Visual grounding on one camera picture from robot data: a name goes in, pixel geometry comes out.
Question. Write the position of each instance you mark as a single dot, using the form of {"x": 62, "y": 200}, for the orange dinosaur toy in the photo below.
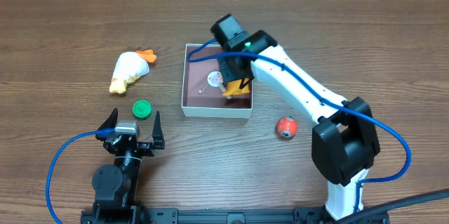
{"x": 234, "y": 88}

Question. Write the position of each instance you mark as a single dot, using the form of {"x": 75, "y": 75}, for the red ball toy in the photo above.
{"x": 287, "y": 127}

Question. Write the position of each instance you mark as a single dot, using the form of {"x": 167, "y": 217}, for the green round cap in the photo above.
{"x": 142, "y": 109}

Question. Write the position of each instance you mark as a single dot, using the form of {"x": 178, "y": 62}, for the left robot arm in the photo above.
{"x": 116, "y": 184}

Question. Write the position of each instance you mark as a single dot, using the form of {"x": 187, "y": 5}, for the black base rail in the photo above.
{"x": 176, "y": 216}

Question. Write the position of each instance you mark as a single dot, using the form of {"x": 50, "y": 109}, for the white round rattle drum toy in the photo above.
{"x": 215, "y": 80}

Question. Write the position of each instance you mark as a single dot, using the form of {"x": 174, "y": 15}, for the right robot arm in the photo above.
{"x": 344, "y": 140}

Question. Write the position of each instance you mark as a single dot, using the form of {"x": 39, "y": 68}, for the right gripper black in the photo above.
{"x": 231, "y": 68}

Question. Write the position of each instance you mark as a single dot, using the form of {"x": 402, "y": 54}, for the white plush duck toy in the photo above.
{"x": 129, "y": 67}

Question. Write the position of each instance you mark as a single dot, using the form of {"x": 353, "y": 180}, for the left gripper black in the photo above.
{"x": 131, "y": 143}

